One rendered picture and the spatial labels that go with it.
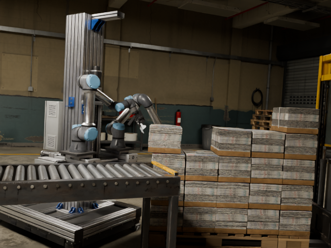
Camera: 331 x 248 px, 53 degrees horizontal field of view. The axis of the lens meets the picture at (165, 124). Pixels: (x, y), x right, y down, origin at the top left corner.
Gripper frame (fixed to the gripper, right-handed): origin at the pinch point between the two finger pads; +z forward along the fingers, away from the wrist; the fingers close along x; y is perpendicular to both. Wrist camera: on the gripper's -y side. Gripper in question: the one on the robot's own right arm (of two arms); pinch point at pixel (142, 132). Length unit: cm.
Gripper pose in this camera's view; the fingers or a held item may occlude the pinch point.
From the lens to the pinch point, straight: 306.0
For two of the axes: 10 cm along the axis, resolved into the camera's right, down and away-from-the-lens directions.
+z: 4.4, 9.0, 0.7
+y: 9.0, -4.4, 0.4
